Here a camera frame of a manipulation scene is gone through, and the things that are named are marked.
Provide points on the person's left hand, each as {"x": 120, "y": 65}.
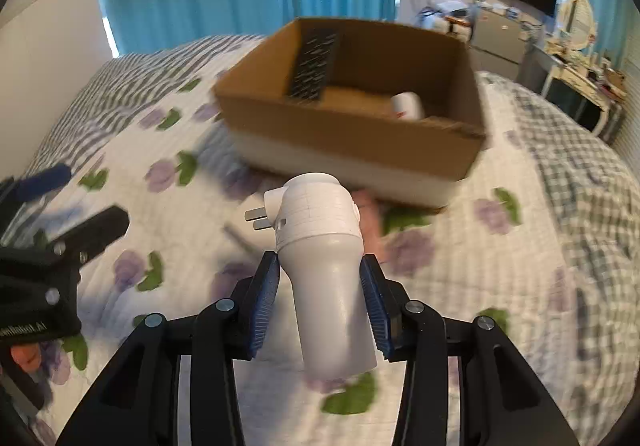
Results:
{"x": 25, "y": 356}

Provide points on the white cylindrical container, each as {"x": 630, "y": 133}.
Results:
{"x": 407, "y": 106}

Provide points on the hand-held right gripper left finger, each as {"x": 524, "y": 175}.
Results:
{"x": 263, "y": 296}

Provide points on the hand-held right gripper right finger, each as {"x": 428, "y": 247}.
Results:
{"x": 374, "y": 296}

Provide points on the white oval mirror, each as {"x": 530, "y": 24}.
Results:
{"x": 580, "y": 16}

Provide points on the floral printed bed sheet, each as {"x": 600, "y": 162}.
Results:
{"x": 525, "y": 276}

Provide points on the white dressing table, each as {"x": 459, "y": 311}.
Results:
{"x": 580, "y": 76}

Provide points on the grey cabinet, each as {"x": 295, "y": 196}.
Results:
{"x": 500, "y": 33}

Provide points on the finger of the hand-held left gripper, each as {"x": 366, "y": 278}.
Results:
{"x": 95, "y": 228}
{"x": 42, "y": 182}

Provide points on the brown cardboard box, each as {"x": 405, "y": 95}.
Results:
{"x": 350, "y": 126}

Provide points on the black remote control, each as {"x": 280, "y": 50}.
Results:
{"x": 312, "y": 68}

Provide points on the white plug-in night light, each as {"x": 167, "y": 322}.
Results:
{"x": 322, "y": 271}

